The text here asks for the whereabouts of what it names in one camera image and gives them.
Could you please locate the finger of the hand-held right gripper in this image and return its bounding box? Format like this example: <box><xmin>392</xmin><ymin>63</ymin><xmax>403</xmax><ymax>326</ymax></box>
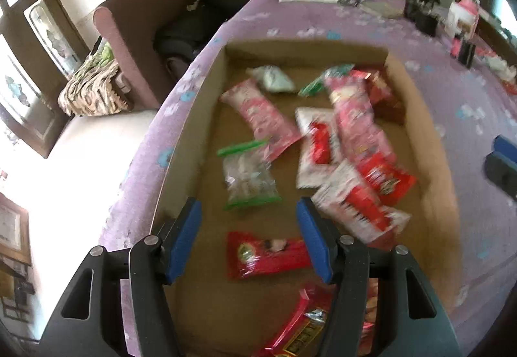
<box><xmin>484</xmin><ymin>134</ymin><xmax>517</xmax><ymax>203</ymax></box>

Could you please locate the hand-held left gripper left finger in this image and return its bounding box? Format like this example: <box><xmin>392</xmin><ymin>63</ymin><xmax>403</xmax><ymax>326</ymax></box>
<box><xmin>39</xmin><ymin>196</ymin><xmax>203</xmax><ymax>357</ymax></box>

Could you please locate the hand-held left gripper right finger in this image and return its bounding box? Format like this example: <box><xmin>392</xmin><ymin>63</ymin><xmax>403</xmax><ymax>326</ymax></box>
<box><xmin>296</xmin><ymin>196</ymin><xmax>462</xmax><ymax>357</ymax></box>

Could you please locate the white red snack packet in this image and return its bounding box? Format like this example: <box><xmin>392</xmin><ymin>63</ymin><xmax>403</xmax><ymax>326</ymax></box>
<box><xmin>296</xmin><ymin>106</ymin><xmax>345</xmax><ymax>191</ymax></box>
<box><xmin>312</xmin><ymin>162</ymin><xmax>412</xmax><ymax>252</ymax></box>

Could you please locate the red snack packet gold print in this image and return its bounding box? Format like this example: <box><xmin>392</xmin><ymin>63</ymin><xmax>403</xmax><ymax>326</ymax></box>
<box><xmin>254</xmin><ymin>283</ymin><xmax>378</xmax><ymax>357</ymax></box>

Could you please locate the pale green snack packet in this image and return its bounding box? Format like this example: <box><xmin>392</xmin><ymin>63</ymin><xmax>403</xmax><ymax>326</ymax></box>
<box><xmin>251</xmin><ymin>65</ymin><xmax>297</xmax><ymax>94</ymax></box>

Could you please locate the cardboard box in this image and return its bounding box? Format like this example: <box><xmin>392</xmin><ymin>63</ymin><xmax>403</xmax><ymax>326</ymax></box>
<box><xmin>149</xmin><ymin>39</ymin><xmax>466</xmax><ymax>357</ymax></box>

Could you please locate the purple floral tablecloth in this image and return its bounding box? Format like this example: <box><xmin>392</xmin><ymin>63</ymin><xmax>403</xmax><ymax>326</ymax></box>
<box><xmin>98</xmin><ymin>0</ymin><xmax>517</xmax><ymax>357</ymax></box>

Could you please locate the white plastic bag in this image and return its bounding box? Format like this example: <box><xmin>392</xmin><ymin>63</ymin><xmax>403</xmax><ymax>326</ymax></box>
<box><xmin>477</xmin><ymin>46</ymin><xmax>517</xmax><ymax>84</ymax></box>

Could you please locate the large black jar with cork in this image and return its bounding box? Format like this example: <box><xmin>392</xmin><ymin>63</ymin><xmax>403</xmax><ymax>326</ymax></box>
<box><xmin>456</xmin><ymin>38</ymin><xmax>478</xmax><ymax>69</ymax></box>

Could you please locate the white plastic jar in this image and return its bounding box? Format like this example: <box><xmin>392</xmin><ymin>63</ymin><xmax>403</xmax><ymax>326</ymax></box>
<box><xmin>445</xmin><ymin>2</ymin><xmax>479</xmax><ymax>36</ymax></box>

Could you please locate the small black jar with cork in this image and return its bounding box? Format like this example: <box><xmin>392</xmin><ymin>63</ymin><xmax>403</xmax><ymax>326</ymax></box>
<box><xmin>404</xmin><ymin>0</ymin><xmax>439</xmax><ymax>37</ymax></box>

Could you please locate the zebra print blanket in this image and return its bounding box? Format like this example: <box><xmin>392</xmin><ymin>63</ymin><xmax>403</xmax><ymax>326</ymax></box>
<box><xmin>58</xmin><ymin>41</ymin><xmax>131</xmax><ymax>118</ymax></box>

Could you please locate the grey notebook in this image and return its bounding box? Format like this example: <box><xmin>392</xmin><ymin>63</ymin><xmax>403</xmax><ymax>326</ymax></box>
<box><xmin>361</xmin><ymin>0</ymin><xmax>405</xmax><ymax>19</ymax></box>

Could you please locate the brown armchair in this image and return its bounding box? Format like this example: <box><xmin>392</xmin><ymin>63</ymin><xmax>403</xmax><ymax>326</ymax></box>
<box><xmin>92</xmin><ymin>0</ymin><xmax>199</xmax><ymax>112</ymax></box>

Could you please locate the wooden door with glass panes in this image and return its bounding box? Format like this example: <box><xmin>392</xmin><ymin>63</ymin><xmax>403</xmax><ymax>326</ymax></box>
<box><xmin>0</xmin><ymin>0</ymin><xmax>90</xmax><ymax>160</ymax></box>

